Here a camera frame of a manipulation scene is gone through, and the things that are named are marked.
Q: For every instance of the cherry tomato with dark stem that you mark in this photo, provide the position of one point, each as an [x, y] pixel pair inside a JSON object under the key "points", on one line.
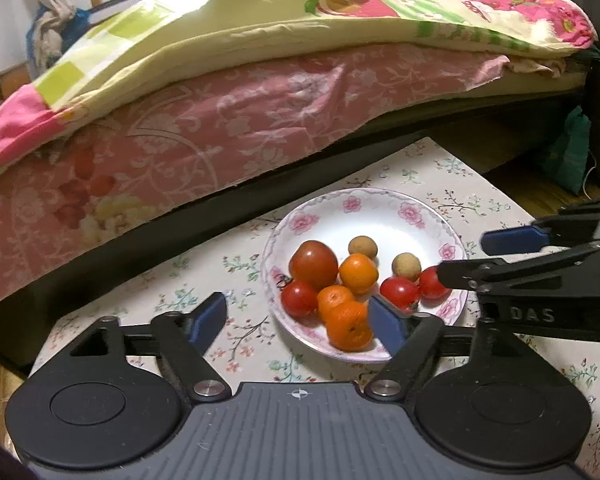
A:
{"points": [[299, 299]]}

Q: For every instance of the smooth orange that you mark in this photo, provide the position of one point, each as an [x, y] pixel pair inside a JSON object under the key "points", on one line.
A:
{"points": [[358, 273]]}

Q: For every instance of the large textured orange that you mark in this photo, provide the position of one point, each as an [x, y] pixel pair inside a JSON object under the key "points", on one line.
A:
{"points": [[350, 327]]}

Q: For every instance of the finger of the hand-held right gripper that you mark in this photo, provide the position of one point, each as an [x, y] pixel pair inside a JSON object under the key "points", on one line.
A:
{"points": [[512, 241], [460, 272]]}

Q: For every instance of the red cherry tomato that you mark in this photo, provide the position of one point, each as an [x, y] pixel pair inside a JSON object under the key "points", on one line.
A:
{"points": [[399, 291], [431, 285]]}

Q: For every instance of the colourful patchwork quilt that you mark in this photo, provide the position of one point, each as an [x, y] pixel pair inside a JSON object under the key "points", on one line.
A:
{"points": [[230, 25]]}

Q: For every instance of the small orange with stem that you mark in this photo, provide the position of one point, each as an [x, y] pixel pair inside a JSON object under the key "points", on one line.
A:
{"points": [[332, 297]]}

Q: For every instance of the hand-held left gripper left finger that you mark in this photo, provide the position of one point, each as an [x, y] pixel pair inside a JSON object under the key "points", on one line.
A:
{"points": [[207, 317]]}

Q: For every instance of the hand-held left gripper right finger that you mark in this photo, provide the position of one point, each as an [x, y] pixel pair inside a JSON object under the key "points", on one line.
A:
{"points": [[387, 322]]}

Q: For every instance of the white floral rimmed plate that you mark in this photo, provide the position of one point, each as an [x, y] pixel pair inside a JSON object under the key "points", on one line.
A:
{"points": [[370, 215]]}

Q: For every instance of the tan longan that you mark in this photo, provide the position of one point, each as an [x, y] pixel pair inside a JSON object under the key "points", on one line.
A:
{"points": [[363, 247], [406, 266]]}

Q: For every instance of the green bag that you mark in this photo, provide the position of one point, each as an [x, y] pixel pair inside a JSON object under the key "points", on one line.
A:
{"points": [[570, 150]]}

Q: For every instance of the large red tomato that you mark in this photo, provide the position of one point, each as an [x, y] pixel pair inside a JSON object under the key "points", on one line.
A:
{"points": [[314, 261]]}

